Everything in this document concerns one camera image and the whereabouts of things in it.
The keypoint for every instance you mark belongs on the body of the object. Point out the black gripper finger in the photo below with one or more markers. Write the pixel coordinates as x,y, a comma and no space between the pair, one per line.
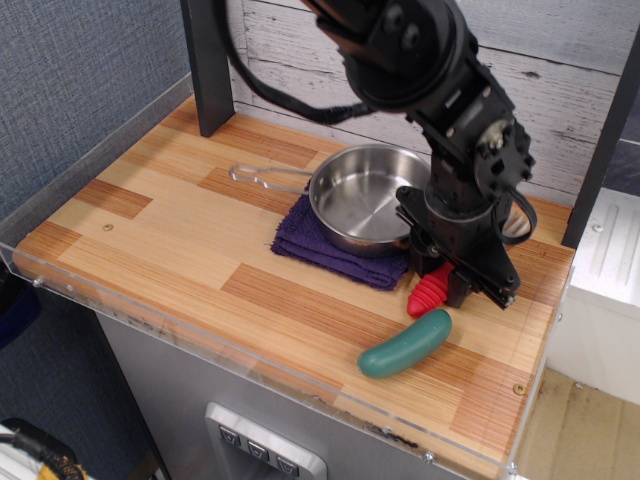
425,255
459,288

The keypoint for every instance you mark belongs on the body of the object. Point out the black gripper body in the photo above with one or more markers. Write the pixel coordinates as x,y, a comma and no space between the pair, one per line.
471,241

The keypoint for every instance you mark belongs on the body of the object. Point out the red-handled grey fork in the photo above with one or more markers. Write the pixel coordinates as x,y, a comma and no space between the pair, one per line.
432,289

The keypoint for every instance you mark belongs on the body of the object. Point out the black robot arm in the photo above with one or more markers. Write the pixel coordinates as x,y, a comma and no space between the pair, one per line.
420,59

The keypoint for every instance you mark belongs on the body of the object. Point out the green toy cucumber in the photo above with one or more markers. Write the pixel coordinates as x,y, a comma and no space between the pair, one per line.
408,348

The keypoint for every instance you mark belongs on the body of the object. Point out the stainless steel pot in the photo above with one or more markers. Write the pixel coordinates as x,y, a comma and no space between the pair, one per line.
352,194

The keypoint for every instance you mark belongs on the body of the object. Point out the purple folded cloth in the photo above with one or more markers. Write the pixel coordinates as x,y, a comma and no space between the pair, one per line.
299,236

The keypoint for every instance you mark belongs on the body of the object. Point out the white cabinet at right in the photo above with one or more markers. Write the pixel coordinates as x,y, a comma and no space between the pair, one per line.
596,338

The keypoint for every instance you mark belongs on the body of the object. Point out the silver button panel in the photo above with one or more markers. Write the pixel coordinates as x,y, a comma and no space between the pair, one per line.
262,444

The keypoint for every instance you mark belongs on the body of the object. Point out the silver toy appliance cabinet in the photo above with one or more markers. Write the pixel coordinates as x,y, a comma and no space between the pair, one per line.
295,374

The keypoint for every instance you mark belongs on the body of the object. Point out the dark grey right post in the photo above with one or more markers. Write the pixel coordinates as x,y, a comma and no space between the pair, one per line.
611,132

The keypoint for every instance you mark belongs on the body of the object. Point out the dark grey post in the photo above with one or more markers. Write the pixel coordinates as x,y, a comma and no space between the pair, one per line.
209,66
611,132

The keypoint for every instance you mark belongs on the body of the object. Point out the dark grey left post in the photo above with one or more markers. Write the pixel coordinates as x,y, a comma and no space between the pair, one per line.
209,66

